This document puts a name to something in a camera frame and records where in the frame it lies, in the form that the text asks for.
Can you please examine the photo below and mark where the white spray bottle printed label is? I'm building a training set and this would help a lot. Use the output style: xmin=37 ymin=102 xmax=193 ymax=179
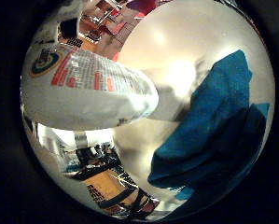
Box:
xmin=20 ymin=42 xmax=160 ymax=133

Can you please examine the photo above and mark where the wooden cabinet with black grille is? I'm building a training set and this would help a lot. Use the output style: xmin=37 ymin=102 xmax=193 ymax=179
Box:
xmin=82 ymin=169 xmax=137 ymax=209

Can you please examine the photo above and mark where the blue cloth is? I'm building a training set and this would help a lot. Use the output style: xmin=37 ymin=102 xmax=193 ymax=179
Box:
xmin=146 ymin=49 xmax=272 ymax=202

